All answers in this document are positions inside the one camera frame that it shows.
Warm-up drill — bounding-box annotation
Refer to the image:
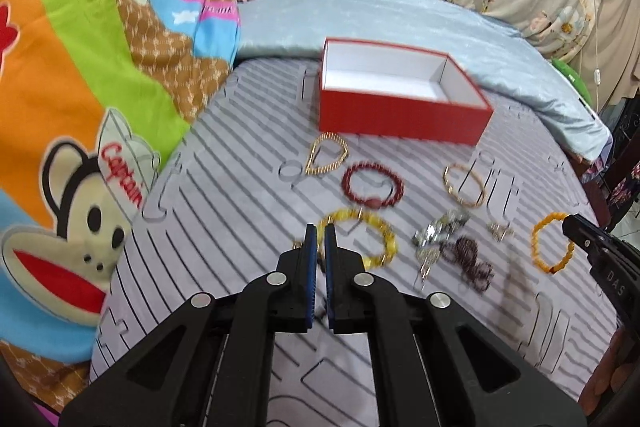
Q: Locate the dark red bead bracelet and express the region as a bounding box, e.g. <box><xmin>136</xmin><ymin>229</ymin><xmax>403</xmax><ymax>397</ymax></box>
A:
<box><xmin>340</xmin><ymin>160</ymin><xmax>406</xmax><ymax>210</ymax></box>

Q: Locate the grey striped bed sheet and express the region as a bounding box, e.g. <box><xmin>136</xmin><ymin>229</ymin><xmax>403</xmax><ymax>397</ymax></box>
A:
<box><xmin>91</xmin><ymin>60</ymin><xmax>617</xmax><ymax>426</ymax></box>

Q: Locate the red cardboard box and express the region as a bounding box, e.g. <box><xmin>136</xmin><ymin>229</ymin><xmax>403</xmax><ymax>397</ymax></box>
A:
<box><xmin>318</xmin><ymin>38</ymin><xmax>494</xmax><ymax>145</ymax></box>

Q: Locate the thin gold bangle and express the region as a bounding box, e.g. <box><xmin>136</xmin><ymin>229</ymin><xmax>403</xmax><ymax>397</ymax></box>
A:
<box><xmin>442</xmin><ymin>162</ymin><xmax>487</xmax><ymax>209</ymax></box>

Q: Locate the colourful monkey cartoon quilt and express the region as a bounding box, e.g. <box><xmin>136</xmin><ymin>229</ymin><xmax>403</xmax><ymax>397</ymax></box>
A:
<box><xmin>1</xmin><ymin>0</ymin><xmax>239</xmax><ymax>415</ymax></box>

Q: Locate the silver chain necklace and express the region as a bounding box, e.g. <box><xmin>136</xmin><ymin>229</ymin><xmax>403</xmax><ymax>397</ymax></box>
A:
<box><xmin>412</xmin><ymin>246</ymin><xmax>442</xmax><ymax>291</ymax></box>

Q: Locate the light blue blanket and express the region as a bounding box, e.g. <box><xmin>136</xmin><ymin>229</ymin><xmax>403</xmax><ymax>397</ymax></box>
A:
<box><xmin>236</xmin><ymin>0</ymin><xmax>613</xmax><ymax>162</ymax></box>

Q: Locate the maroon bead necklace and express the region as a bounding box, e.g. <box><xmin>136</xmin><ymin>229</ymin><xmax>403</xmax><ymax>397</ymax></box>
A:
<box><xmin>439</xmin><ymin>235</ymin><xmax>497</xmax><ymax>294</ymax></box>

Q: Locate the yellow crystal bead bracelet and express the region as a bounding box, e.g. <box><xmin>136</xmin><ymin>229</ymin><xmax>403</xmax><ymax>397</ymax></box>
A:
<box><xmin>293</xmin><ymin>208</ymin><xmax>399</xmax><ymax>272</ymax></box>

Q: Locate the white cable with switch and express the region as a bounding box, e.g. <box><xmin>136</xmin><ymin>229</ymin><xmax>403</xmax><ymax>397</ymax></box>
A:
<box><xmin>589</xmin><ymin>0</ymin><xmax>606</xmax><ymax>108</ymax></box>

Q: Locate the gold chain bracelet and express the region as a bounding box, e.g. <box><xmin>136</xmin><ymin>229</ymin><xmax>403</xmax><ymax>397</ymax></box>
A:
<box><xmin>302</xmin><ymin>131</ymin><xmax>350</xmax><ymax>177</ymax></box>

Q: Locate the green object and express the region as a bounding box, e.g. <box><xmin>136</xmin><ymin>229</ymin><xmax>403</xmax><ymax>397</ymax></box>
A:
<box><xmin>551</xmin><ymin>58</ymin><xmax>592</xmax><ymax>104</ymax></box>

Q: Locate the silver wristwatch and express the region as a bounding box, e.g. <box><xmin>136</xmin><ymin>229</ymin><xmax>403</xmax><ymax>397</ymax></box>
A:
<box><xmin>412</xmin><ymin>209</ymin><xmax>470</xmax><ymax>248</ymax></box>

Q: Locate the orange bead bracelet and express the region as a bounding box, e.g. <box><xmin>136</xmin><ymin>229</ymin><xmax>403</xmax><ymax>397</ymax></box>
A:
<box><xmin>529</xmin><ymin>211</ymin><xmax>577</xmax><ymax>275</ymax></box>

